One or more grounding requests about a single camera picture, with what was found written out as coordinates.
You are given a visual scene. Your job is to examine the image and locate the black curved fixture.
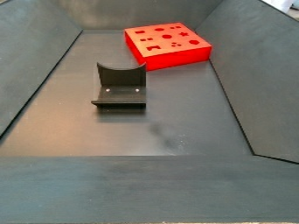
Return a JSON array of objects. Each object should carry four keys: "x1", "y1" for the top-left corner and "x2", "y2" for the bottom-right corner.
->
[{"x1": 91, "y1": 64, "x2": 146, "y2": 107}]

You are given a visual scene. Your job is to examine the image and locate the red block with shaped holes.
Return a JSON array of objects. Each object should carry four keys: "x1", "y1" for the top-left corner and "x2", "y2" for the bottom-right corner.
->
[{"x1": 124, "y1": 23, "x2": 213, "y2": 71}]

